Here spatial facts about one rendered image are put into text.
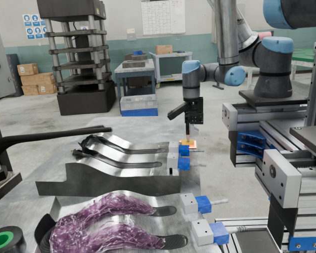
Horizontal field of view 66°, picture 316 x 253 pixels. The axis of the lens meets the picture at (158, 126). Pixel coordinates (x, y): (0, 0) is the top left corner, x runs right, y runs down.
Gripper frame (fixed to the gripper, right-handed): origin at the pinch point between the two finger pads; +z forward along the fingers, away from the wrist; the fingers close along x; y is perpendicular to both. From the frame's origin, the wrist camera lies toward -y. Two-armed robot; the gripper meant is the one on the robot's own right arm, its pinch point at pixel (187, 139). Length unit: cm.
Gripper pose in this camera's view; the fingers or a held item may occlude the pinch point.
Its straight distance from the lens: 113.6
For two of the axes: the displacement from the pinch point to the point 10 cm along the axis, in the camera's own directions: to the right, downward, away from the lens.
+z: 0.6, 9.4, 3.5
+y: 9.9, -0.1, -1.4
